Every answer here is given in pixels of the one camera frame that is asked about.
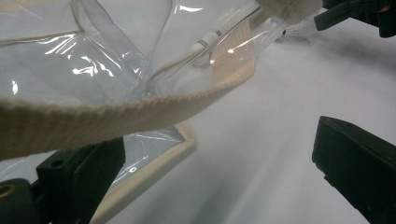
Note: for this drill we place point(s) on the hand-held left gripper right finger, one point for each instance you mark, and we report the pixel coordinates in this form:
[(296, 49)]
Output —
[(358, 168)]

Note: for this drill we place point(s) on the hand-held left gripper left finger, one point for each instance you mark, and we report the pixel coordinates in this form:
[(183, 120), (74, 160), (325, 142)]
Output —
[(81, 180)]

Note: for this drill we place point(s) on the clear plastic bag beige trim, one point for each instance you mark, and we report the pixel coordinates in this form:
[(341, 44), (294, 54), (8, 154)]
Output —
[(46, 130)]

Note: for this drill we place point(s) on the white table mat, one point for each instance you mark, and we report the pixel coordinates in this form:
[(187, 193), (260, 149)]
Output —
[(249, 146)]

